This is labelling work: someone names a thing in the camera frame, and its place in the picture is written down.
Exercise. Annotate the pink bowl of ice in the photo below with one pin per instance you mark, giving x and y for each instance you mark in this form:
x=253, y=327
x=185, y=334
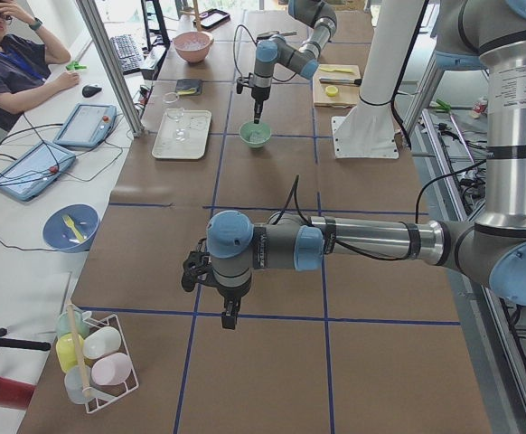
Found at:
x=194, y=46

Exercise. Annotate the blue bowl with fork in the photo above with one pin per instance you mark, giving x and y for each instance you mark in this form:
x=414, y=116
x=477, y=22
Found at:
x=72, y=229

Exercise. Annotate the green bowl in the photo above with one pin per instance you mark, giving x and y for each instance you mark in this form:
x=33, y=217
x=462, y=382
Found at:
x=247, y=128

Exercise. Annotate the ice cubes in green bowl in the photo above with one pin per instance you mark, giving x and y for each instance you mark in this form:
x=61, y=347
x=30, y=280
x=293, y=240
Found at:
x=256, y=138

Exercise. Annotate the teach pendant tablet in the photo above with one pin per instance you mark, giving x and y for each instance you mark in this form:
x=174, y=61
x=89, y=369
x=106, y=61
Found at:
x=35, y=170
x=87, y=126

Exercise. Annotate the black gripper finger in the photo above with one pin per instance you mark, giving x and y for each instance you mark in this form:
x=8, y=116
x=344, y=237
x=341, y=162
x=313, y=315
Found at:
x=258, y=109
x=230, y=313

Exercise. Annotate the white wire cup rack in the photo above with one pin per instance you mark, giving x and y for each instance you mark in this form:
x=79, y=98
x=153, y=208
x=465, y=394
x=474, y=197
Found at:
x=94, y=357

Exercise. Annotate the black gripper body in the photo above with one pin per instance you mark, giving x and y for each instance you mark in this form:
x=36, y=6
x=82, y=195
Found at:
x=259, y=93
x=230, y=297

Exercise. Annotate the grey and yellow folded cloth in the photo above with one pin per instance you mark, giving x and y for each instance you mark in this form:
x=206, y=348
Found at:
x=188, y=87

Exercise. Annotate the wooden cutting board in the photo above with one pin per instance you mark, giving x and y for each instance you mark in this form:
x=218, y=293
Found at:
x=336, y=85

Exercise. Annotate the black computer mouse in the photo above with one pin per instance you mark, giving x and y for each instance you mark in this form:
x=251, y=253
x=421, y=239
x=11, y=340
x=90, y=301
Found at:
x=90, y=90

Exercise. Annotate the steel ice scoop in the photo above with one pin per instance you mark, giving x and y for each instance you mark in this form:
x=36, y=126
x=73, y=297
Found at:
x=269, y=34

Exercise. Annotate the seated person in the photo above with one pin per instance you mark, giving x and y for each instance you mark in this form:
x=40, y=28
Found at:
x=27, y=49

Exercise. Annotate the black keyboard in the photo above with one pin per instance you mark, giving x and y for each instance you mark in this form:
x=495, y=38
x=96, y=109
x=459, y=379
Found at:
x=128, y=52

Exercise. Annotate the yellow plastic knife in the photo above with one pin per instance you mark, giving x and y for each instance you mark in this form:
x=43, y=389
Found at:
x=340, y=70

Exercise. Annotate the aluminium frame post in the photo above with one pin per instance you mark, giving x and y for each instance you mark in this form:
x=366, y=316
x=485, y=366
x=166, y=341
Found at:
x=91, y=18

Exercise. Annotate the steel knife handle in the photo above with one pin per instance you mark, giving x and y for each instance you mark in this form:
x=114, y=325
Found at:
x=343, y=82

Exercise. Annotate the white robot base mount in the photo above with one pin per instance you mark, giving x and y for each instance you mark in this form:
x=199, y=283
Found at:
x=368, y=129

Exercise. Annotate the clear wine glass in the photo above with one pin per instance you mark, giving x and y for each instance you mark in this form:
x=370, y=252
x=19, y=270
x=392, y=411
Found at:
x=175, y=112

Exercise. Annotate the cream bear tray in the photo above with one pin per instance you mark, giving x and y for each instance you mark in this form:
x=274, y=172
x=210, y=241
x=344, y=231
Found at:
x=197, y=123

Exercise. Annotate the half lemon slice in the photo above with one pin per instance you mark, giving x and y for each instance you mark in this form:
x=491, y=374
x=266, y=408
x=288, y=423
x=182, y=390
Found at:
x=331, y=91

